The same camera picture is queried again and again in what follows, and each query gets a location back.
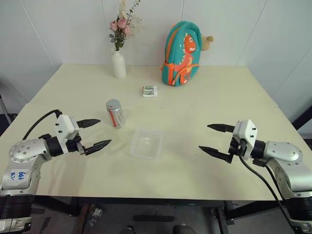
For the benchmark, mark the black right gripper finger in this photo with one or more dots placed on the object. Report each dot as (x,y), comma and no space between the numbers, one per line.
(213,151)
(220,127)

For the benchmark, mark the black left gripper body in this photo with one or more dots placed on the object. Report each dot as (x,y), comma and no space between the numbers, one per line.
(73,143)

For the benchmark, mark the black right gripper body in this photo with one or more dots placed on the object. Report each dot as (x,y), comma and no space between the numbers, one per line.
(236,148)

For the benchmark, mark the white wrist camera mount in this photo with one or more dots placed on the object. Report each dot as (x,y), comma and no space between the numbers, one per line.
(246,131)
(65,126)

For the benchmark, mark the clear plastic jar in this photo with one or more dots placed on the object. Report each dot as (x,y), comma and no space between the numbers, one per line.
(115,113)

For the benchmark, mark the black table frame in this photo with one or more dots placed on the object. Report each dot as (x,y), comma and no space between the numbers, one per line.
(156,207)

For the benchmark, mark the teal dinosaur backpack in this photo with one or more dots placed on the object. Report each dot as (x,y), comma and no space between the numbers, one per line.
(181,54)

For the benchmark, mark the clear plastic container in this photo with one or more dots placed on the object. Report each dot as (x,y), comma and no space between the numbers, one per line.
(146,145)

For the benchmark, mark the brown plush toy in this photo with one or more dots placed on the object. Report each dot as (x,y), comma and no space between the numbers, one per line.
(206,42)

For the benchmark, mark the pink flower bouquet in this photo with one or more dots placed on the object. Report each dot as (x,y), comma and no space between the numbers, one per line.
(124,24)

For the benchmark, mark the white battery pack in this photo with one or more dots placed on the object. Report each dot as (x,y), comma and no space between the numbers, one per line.
(149,91)

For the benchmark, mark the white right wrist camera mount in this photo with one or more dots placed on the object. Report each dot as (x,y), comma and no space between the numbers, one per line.
(246,131)

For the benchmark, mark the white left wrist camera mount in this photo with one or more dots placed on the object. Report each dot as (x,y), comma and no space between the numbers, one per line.
(65,126)

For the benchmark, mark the dark rounded robot foot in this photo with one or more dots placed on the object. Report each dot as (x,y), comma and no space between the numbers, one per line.
(126,230)
(182,229)

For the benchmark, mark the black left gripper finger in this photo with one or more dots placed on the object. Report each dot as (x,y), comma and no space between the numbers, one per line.
(88,122)
(97,145)

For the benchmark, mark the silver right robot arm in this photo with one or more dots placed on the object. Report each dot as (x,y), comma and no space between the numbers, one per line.
(284,156)

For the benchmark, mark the white ceramic vase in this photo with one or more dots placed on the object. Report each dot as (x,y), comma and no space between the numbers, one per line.
(118,64)

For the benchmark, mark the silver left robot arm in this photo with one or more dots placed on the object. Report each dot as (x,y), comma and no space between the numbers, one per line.
(25,151)

